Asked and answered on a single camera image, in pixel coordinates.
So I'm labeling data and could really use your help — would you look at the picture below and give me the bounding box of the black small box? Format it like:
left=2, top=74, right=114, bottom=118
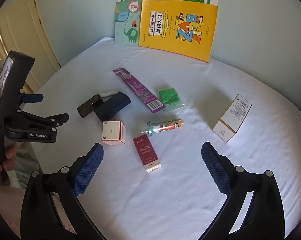
left=77, top=94, right=104, bottom=118

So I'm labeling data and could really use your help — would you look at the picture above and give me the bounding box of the dark navy box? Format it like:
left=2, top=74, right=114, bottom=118
left=94, top=92, right=131, bottom=122

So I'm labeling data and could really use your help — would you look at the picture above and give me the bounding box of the white and red square box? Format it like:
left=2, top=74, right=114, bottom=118
left=102, top=121, right=126, bottom=145

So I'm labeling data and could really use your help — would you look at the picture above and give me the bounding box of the dark red cosmetic box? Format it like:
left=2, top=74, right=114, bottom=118
left=133, top=134, right=161, bottom=173

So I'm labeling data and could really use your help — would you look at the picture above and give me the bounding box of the colourful candy tube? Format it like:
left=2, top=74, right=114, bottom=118
left=141, top=118, right=184, bottom=137

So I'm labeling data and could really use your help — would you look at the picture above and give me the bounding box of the purple toothbrush package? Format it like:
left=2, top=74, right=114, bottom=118
left=113, top=68, right=166, bottom=113

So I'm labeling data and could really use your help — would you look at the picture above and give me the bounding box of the white tall carton box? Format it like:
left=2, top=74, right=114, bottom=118
left=213, top=94, right=252, bottom=142

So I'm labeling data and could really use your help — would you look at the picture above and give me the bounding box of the green item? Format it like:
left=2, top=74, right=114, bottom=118
left=158, top=87, right=186, bottom=112

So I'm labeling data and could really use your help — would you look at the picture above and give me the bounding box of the person's left hand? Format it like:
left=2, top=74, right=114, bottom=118
left=0, top=143, right=18, bottom=173

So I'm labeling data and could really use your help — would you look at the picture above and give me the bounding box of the cream room door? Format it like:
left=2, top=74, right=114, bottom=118
left=0, top=0, right=61, bottom=92

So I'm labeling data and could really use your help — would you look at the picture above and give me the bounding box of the light green elephant book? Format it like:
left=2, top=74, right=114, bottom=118
left=115, top=0, right=143, bottom=46

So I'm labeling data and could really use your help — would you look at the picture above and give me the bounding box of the yellow children's word book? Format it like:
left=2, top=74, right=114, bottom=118
left=139, top=0, right=218, bottom=62

